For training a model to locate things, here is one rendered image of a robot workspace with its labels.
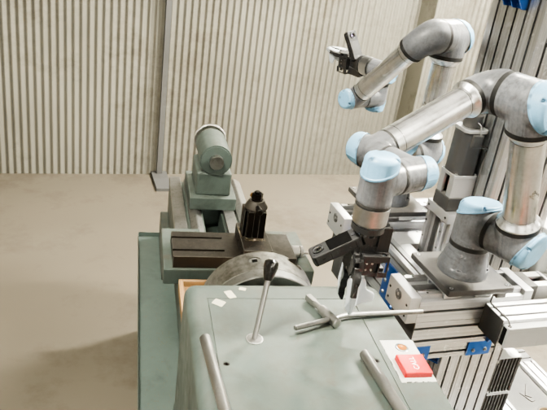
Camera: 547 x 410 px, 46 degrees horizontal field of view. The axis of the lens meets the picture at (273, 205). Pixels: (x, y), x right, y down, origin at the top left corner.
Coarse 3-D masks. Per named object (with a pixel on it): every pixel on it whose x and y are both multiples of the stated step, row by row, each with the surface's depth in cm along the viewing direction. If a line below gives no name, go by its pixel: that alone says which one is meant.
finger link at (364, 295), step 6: (348, 282) 138; (348, 288) 138; (360, 288) 138; (348, 294) 138; (360, 294) 138; (366, 294) 138; (372, 294) 139; (348, 300) 137; (354, 300) 137; (360, 300) 138; (366, 300) 139; (348, 306) 138; (354, 306) 138; (348, 312) 140
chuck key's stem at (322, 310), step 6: (306, 294) 147; (306, 300) 147; (312, 300) 145; (318, 306) 144; (324, 306) 143; (318, 312) 143; (324, 312) 141; (330, 312) 141; (330, 318) 140; (336, 318) 139; (330, 324) 140; (336, 324) 139
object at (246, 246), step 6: (234, 234) 233; (264, 234) 226; (240, 240) 221; (258, 240) 222; (264, 240) 222; (240, 246) 221; (246, 246) 216; (252, 246) 217; (258, 246) 217; (264, 246) 218; (270, 246) 219; (240, 252) 220; (246, 252) 214
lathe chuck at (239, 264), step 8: (240, 256) 169; (248, 256) 168; (256, 256) 168; (264, 256) 168; (272, 256) 169; (280, 256) 170; (224, 264) 169; (232, 264) 167; (240, 264) 165; (248, 264) 164; (256, 264) 164; (280, 264) 166; (288, 264) 168; (216, 272) 169; (224, 272) 166; (232, 272) 164; (240, 272) 162; (288, 272) 164; (296, 272) 167; (208, 280) 169; (216, 280) 166; (224, 280) 163; (304, 280) 167
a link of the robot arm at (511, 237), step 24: (504, 96) 150; (528, 96) 146; (528, 120) 147; (528, 144) 151; (528, 168) 156; (528, 192) 160; (504, 216) 169; (528, 216) 165; (504, 240) 170; (528, 240) 167; (528, 264) 171
